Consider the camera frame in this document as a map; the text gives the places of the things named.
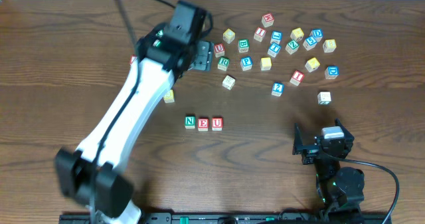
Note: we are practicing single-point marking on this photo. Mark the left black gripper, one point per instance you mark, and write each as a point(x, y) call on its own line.
point(202, 58)

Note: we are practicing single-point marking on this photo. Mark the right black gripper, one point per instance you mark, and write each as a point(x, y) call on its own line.
point(317, 147)

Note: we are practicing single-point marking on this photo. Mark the green R block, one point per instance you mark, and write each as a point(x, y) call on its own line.
point(223, 63)

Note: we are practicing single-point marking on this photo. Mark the green N block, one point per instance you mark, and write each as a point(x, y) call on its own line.
point(190, 122)

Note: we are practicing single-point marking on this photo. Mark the red E block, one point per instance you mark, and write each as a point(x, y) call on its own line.
point(203, 124)

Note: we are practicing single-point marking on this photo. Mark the red u block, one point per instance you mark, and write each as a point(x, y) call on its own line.
point(217, 124)
point(219, 50)

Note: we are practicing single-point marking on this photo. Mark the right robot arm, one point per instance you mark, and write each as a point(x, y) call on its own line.
point(341, 189)

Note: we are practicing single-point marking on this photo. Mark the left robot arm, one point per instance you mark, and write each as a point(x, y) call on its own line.
point(91, 175)

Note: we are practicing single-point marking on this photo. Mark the plain L block green 7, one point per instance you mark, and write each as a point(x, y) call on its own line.
point(324, 98)

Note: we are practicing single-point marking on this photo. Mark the yellow block top centre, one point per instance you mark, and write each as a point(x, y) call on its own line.
point(228, 36)

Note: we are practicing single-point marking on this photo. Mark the red A block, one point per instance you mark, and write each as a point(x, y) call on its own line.
point(133, 59)

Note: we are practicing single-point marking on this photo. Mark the yellow block near left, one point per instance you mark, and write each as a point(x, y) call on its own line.
point(169, 97)

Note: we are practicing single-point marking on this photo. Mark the green B block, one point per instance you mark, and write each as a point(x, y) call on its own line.
point(243, 45)

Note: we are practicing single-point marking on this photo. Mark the plain K block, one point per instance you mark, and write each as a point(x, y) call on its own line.
point(228, 82)

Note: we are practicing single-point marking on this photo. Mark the red I block lower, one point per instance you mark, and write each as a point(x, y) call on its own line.
point(297, 78)

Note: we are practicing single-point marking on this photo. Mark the red i block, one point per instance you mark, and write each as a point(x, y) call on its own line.
point(259, 34)
point(297, 78)

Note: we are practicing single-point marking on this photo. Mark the blue D block lower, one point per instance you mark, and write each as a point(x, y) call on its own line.
point(331, 72)

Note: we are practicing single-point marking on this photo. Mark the blue d block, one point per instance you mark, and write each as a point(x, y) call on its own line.
point(331, 72)
point(317, 34)

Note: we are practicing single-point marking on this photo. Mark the blue 2 block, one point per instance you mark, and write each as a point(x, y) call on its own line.
point(277, 89)

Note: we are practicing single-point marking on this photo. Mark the blue P block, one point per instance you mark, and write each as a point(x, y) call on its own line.
point(246, 63)

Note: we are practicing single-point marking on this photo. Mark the yellow K block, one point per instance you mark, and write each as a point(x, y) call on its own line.
point(312, 64)

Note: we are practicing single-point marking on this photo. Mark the red I block upper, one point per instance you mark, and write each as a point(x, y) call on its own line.
point(259, 34)

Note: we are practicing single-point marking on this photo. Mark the yellow S block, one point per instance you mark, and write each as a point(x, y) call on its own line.
point(265, 63)

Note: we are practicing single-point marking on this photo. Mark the red H block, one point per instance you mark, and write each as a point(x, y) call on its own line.
point(268, 20)

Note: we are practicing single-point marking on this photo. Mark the yellow B block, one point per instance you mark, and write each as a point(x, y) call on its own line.
point(329, 45)

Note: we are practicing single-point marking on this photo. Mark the blue T block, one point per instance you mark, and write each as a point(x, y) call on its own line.
point(274, 49)

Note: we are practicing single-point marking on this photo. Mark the blue L block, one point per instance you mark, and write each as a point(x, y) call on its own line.
point(276, 37)

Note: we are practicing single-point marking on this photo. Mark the blue 5 block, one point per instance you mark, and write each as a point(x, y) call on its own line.
point(309, 43)

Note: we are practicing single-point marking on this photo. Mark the green Z block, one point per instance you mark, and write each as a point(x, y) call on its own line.
point(292, 47)

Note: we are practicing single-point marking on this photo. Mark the blue D block upper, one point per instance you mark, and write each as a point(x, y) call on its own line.
point(317, 34)

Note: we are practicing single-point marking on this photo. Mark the yellow block top right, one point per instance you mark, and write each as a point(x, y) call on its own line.
point(297, 34)

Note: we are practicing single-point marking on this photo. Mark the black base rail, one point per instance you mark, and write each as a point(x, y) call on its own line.
point(240, 218)

